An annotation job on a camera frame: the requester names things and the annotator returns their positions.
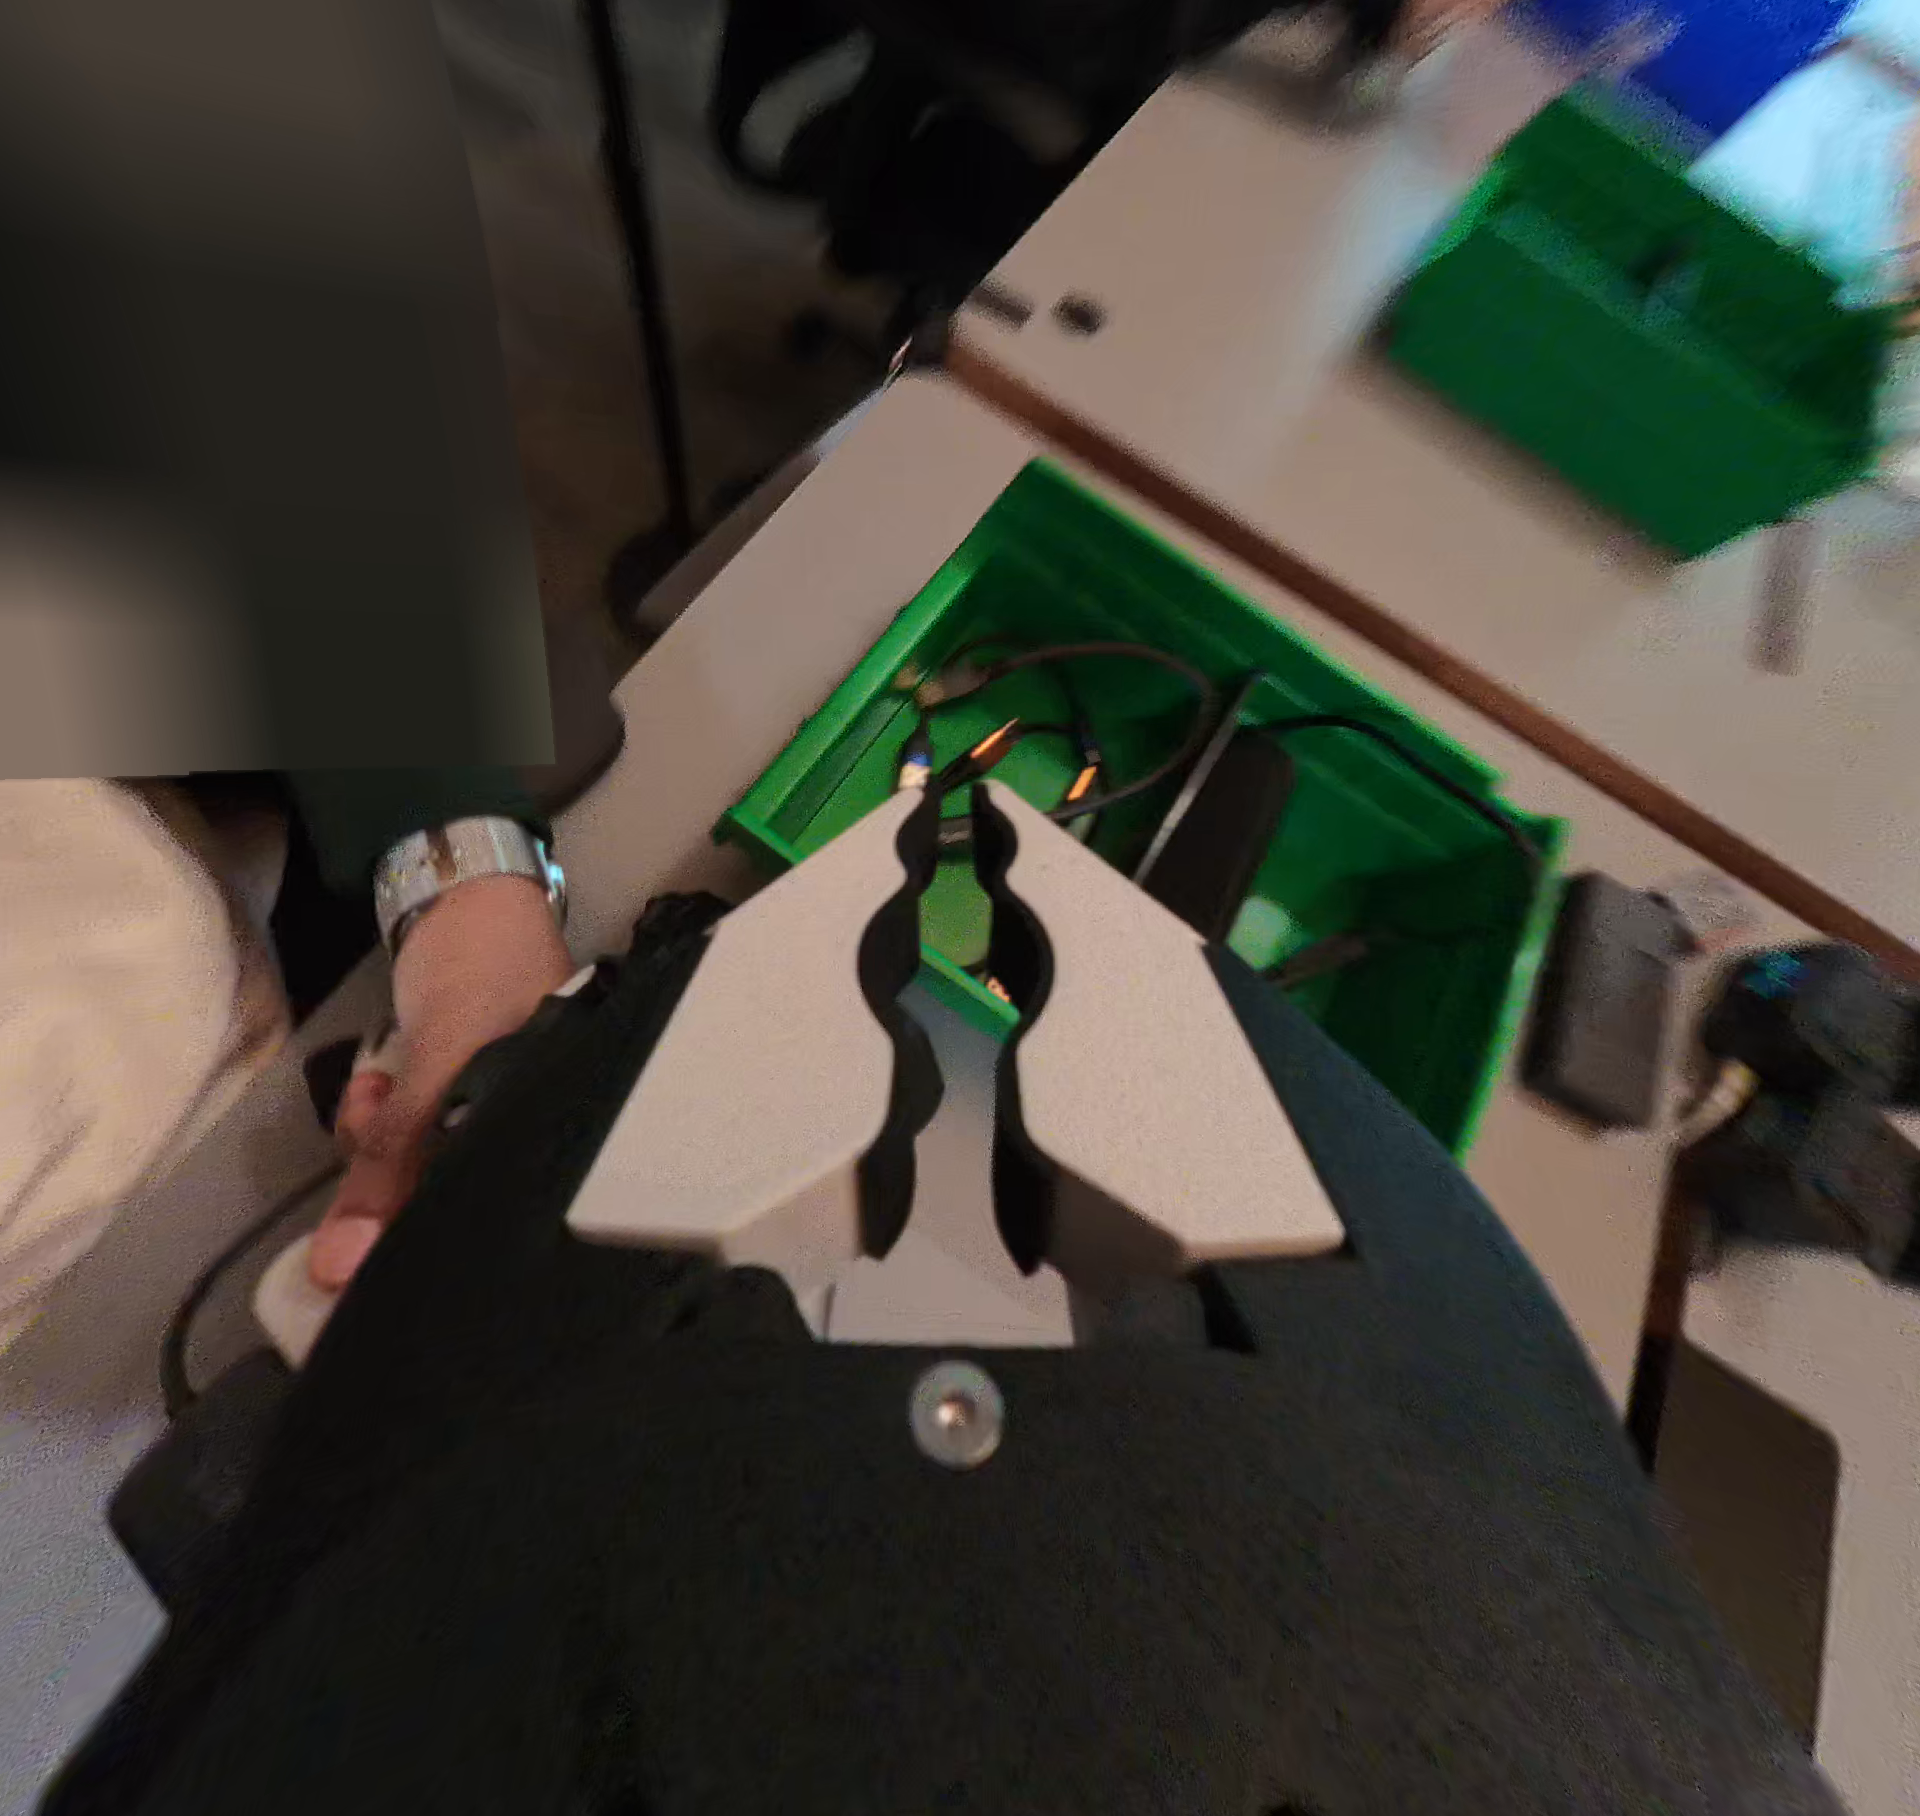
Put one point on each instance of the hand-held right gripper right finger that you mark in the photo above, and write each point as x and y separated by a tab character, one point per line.
1170	1097

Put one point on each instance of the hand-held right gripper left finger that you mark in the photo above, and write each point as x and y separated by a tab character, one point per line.
749	1082

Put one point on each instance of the black power bank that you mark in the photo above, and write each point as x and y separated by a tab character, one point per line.
1222	828

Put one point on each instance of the green plastic bin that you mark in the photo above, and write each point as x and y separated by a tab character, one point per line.
1349	828
1620	346

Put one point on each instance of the person's left forearm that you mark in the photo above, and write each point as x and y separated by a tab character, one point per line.
345	811

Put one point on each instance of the grey desk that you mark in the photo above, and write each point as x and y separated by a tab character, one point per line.
781	572
1201	271

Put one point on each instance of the person's left hand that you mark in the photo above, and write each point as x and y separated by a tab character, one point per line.
464	993

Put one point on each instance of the person's white clothing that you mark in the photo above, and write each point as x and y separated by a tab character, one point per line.
119	1022

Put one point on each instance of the silver wristwatch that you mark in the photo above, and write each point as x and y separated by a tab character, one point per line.
464	864

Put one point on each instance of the black flat box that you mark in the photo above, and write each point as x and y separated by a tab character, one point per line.
1605	993

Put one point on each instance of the small black object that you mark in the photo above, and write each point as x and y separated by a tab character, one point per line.
1080	313
1005	304

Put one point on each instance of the black stand pole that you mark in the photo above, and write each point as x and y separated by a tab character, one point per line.
638	271

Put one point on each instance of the black office chair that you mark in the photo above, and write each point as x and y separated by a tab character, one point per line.
960	90

